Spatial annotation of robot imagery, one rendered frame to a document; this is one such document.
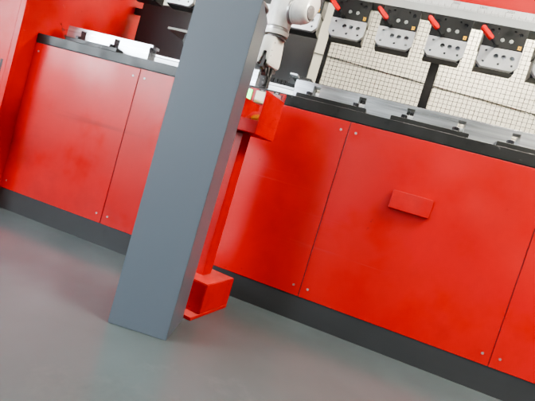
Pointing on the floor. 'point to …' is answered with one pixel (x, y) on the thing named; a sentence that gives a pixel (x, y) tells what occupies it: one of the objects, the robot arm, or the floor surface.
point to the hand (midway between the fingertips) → (264, 82)
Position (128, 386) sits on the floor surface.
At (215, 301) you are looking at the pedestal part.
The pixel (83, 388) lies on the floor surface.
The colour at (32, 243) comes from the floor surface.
